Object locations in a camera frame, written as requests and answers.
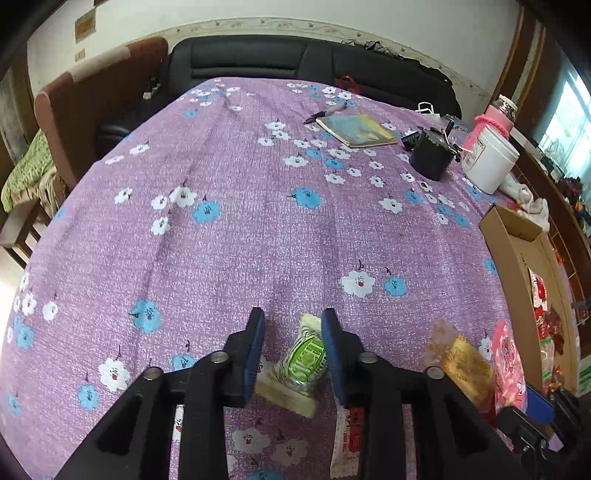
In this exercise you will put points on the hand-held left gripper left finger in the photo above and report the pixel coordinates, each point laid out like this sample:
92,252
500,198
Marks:
256,350

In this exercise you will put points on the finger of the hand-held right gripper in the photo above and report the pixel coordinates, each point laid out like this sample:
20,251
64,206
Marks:
540,406
519,427

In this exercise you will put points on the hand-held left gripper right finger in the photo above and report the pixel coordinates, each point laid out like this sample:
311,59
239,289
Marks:
333,355

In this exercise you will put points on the green white snack packet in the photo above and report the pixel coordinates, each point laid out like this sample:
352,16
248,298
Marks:
300,364

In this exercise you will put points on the small pink rabbit snack packet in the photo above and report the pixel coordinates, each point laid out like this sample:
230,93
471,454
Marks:
508,369

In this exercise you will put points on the cardboard box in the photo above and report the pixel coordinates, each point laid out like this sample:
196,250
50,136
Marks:
512,258

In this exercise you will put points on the dark red snack packet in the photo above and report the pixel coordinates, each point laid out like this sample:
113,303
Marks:
551,330

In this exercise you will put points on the clear beige biscuit packet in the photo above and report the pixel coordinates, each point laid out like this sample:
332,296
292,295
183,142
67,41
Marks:
466,364

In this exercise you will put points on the large white red snack packet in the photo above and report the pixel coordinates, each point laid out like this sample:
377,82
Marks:
346,443

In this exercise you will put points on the small white red snack packet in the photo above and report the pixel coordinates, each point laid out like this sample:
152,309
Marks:
538,290

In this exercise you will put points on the purple floral tablecloth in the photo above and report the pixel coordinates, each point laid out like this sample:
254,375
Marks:
254,230

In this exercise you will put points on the white cloth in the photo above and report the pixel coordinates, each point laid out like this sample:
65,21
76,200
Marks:
526,198

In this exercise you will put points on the black cup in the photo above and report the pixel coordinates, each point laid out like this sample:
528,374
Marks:
429,157

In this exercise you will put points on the yellow blue notebook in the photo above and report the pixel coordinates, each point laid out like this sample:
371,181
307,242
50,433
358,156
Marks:
358,129

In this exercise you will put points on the black pen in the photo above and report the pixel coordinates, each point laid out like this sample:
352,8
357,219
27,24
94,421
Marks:
323,114

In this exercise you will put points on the white plastic jar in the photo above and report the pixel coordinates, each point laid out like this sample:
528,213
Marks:
491,161

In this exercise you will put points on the wooden stool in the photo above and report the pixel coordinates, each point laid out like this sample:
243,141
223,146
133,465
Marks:
18,221

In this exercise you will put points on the bottle with pink sleeve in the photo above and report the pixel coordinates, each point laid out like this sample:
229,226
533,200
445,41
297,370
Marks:
498,117

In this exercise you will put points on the green patterned blanket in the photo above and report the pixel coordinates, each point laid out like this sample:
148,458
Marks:
25,175

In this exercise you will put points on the window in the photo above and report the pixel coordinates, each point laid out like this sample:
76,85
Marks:
572,115

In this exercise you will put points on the black leather sofa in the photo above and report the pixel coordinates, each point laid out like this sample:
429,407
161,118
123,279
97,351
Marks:
240,57

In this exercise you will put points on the brown armchair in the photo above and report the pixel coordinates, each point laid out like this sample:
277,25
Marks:
92,101

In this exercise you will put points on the small yellow framed certificate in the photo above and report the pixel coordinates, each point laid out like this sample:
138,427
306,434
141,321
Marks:
85,27

